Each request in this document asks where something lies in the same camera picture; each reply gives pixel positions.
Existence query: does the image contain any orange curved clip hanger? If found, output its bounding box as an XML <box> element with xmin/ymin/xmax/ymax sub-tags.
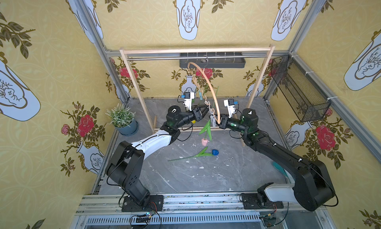
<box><xmin>187</xmin><ymin>62</ymin><xmax>221</xmax><ymax>125</ymax></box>

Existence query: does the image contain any grey clothes peg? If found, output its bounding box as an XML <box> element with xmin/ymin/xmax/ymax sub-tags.
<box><xmin>209</xmin><ymin>115</ymin><xmax>216</xmax><ymax>127</ymax></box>

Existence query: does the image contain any pink tulip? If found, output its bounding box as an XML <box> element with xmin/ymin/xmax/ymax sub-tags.
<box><xmin>198</xmin><ymin>88</ymin><xmax>219</xmax><ymax>147</ymax></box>

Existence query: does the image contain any blue tulip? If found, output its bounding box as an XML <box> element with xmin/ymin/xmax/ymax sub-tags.
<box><xmin>168</xmin><ymin>147</ymin><xmax>219</xmax><ymax>161</ymax></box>

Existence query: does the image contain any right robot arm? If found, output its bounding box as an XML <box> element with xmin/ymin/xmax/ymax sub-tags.
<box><xmin>218</xmin><ymin>108</ymin><xmax>337</xmax><ymax>212</ymax></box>

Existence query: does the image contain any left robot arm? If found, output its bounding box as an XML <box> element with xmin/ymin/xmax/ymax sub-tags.
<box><xmin>106</xmin><ymin>105</ymin><xmax>208</xmax><ymax>209</ymax></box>

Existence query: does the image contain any teal clothes peg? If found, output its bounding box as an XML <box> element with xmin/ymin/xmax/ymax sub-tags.
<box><xmin>198</xmin><ymin>90</ymin><xmax>203</xmax><ymax>100</ymax></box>

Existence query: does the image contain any wooden clothes rack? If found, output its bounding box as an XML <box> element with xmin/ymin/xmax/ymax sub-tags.
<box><xmin>120</xmin><ymin>44</ymin><xmax>275</xmax><ymax>133</ymax></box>

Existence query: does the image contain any potted green plant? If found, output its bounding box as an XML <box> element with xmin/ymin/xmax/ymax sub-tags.
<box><xmin>106</xmin><ymin>104</ymin><xmax>139</xmax><ymax>136</ymax></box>

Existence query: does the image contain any small circuit board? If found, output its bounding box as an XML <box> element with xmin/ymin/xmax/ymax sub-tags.
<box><xmin>134</xmin><ymin>213</ymin><xmax>154</xmax><ymax>224</ymax></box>

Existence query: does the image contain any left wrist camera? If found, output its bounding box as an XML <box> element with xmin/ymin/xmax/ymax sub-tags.
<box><xmin>181</xmin><ymin>92</ymin><xmax>194</xmax><ymax>111</ymax></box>

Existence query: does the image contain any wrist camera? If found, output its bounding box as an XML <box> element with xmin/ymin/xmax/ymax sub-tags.
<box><xmin>181</xmin><ymin>92</ymin><xmax>194</xmax><ymax>111</ymax></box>
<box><xmin>224</xmin><ymin>99</ymin><xmax>239</xmax><ymax>117</ymax></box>

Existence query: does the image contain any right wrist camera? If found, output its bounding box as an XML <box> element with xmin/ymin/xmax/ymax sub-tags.
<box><xmin>224</xmin><ymin>99</ymin><xmax>239</xmax><ymax>117</ymax></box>

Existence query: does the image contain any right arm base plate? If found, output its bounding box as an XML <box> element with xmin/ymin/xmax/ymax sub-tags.
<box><xmin>239</xmin><ymin>193</ymin><xmax>284</xmax><ymax>210</ymax></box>

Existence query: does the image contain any black wire mesh basket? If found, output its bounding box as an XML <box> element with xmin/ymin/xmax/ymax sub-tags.
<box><xmin>270</xmin><ymin>55</ymin><xmax>331</xmax><ymax>122</ymax></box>

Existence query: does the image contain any aluminium mounting rail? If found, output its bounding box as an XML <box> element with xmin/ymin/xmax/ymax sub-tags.
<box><xmin>70</xmin><ymin>191</ymin><xmax>336</xmax><ymax>229</ymax></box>

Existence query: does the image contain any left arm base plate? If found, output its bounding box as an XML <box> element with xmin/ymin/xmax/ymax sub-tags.
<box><xmin>122</xmin><ymin>195</ymin><xmax>164</xmax><ymax>212</ymax></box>

